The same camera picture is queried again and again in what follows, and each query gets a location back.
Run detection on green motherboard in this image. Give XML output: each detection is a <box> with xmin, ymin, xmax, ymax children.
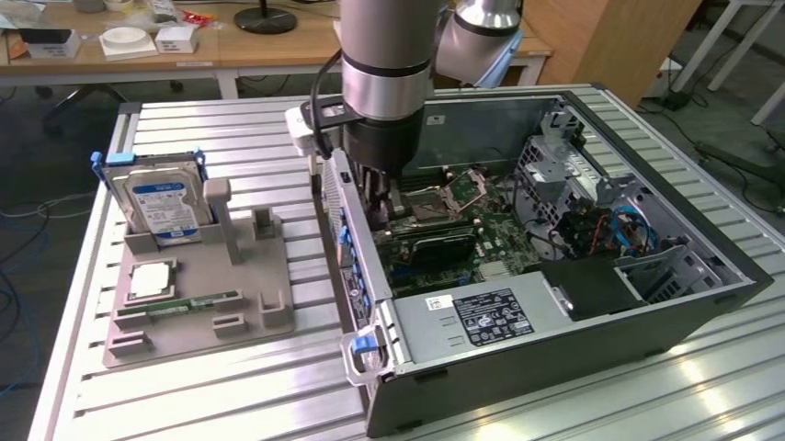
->
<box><xmin>368</xmin><ymin>164</ymin><xmax>545</xmax><ymax>298</ymax></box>

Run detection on blue floor cable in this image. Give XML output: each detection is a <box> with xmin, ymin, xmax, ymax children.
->
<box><xmin>0</xmin><ymin>215</ymin><xmax>51</xmax><ymax>399</ymax></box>

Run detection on black stand base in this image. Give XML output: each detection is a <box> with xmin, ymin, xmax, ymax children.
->
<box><xmin>695</xmin><ymin>141</ymin><xmax>785</xmax><ymax>186</ymax></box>

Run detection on RAM stick in motherboard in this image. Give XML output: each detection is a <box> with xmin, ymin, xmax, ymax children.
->
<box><xmin>384</xmin><ymin>220</ymin><xmax>480</xmax><ymax>240</ymax></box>

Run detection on black round lamp base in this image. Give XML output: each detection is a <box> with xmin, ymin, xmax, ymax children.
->
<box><xmin>234</xmin><ymin>0</ymin><xmax>301</xmax><ymax>35</ymax></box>

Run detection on black connector cluster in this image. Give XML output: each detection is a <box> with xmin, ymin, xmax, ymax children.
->
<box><xmin>552</xmin><ymin>210</ymin><xmax>609</xmax><ymax>258</ymax></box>

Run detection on wooden cabinet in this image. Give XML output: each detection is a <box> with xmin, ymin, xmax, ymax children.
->
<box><xmin>521</xmin><ymin>0</ymin><xmax>705</xmax><ymax>107</ymax></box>

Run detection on black graphics card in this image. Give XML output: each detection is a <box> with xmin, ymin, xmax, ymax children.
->
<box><xmin>396</xmin><ymin>232</ymin><xmax>478</xmax><ymax>267</ymax></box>

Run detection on gray metal disk bay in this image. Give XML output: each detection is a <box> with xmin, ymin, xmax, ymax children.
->
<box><xmin>612</xmin><ymin>243</ymin><xmax>725</xmax><ymax>302</ymax></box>

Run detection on metal drive cage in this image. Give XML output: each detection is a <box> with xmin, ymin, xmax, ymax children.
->
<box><xmin>513</xmin><ymin>108</ymin><xmax>639</xmax><ymax>217</ymax></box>

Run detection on white box with black lid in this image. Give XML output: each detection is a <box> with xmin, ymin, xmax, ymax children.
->
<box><xmin>16</xmin><ymin>28</ymin><xmax>83</xmax><ymax>60</ymax></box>

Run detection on CPU socket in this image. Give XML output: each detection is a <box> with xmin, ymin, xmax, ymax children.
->
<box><xmin>401</xmin><ymin>186</ymin><xmax>460</xmax><ymax>226</ymax></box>

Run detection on black camera cable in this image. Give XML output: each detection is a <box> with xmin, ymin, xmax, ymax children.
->
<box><xmin>310</xmin><ymin>45</ymin><xmax>345</xmax><ymax>155</ymax></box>

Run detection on gray power supply unit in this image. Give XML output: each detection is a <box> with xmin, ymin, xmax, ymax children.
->
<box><xmin>380</xmin><ymin>270</ymin><xmax>576</xmax><ymax>367</ymax></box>

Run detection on green RAM stick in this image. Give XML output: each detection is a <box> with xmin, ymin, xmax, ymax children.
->
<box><xmin>118</xmin><ymin>288</ymin><xmax>239</xmax><ymax>317</ymax></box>

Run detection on white table frame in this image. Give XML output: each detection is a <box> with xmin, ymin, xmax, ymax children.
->
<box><xmin>671</xmin><ymin>0</ymin><xmax>785</xmax><ymax>125</ymax></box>

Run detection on silver CPU chip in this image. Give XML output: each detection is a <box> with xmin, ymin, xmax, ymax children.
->
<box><xmin>127</xmin><ymin>263</ymin><xmax>175</xmax><ymax>299</ymax></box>

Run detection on hard disk in blue caddy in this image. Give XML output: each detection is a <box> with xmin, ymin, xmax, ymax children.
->
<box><xmin>90</xmin><ymin>149</ymin><xmax>215</xmax><ymax>248</ymax></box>

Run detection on black floor box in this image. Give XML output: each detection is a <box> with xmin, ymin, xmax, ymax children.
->
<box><xmin>659</xmin><ymin>91</ymin><xmax>693</xmax><ymax>112</ymax></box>

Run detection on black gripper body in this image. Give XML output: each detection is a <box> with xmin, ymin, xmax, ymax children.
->
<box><xmin>340</xmin><ymin>112</ymin><xmax>426</xmax><ymax>180</ymax></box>

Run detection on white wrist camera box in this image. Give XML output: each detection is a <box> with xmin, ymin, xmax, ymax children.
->
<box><xmin>285</xmin><ymin>104</ymin><xmax>345</xmax><ymax>158</ymax></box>

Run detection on gray parts rack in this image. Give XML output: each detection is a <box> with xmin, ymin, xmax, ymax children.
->
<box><xmin>101</xmin><ymin>177</ymin><xmax>297</xmax><ymax>370</ymax></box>

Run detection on white labelled cardboard box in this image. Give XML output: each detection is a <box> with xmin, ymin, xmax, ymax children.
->
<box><xmin>154</xmin><ymin>25</ymin><xmax>202</xmax><ymax>55</ymax></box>

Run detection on wooden desk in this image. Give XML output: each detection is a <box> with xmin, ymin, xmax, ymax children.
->
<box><xmin>0</xmin><ymin>0</ymin><xmax>557</xmax><ymax>100</ymax></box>

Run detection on blue data wire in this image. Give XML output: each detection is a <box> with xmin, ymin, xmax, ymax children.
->
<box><xmin>611</xmin><ymin>204</ymin><xmax>659</xmax><ymax>254</ymax></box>

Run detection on metal socket cover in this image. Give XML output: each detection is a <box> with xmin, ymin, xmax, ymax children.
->
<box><xmin>442</xmin><ymin>167</ymin><xmax>488</xmax><ymax>206</ymax></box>

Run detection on white box with round lid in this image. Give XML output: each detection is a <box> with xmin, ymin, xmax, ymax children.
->
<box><xmin>98</xmin><ymin>26</ymin><xmax>161</xmax><ymax>62</ymax></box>

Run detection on black open PC case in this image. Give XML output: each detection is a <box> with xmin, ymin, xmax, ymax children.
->
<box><xmin>306</xmin><ymin>89</ymin><xmax>776</xmax><ymax>440</ymax></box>

